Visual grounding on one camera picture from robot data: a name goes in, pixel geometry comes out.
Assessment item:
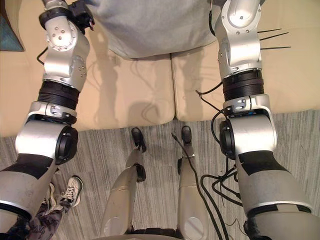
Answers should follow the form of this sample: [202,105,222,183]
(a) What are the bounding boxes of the beige leather sofa seat cushion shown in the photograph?
[0,0,177,138]
[170,0,320,123]

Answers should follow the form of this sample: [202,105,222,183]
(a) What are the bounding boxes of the silver right robot leg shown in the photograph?
[174,125,213,240]

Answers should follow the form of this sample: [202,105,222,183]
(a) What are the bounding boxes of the grey fabric cushion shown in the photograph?
[92,0,219,60]

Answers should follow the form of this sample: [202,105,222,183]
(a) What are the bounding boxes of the person's white shoe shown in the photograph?
[48,182,58,206]
[60,175,84,208]

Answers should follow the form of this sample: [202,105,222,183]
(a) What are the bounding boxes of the dark robot torso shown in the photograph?
[123,226,182,240]

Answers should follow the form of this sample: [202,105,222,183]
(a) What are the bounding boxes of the person's leg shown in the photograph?
[14,199,72,240]

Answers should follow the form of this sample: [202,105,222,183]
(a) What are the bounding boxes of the teal cushion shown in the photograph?
[0,15,25,52]

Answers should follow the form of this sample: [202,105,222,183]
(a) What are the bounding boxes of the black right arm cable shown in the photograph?
[194,82,241,161]

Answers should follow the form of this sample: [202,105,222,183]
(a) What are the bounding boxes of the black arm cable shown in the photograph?
[36,46,49,66]
[194,82,241,161]

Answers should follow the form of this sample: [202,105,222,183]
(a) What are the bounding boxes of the black cable along leg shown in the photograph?
[171,133,230,240]

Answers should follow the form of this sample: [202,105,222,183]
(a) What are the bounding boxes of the black looped floor cable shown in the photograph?
[201,154,248,208]

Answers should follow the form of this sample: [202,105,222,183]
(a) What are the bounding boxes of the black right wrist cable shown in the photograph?
[208,0,217,36]

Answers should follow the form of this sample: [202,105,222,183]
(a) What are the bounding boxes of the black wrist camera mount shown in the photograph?
[68,2,96,35]

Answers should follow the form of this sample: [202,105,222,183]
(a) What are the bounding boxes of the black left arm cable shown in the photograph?
[36,46,49,66]

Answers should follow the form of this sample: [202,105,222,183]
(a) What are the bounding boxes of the black cable tie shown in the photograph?
[259,31,290,42]
[258,28,283,35]
[261,45,292,51]

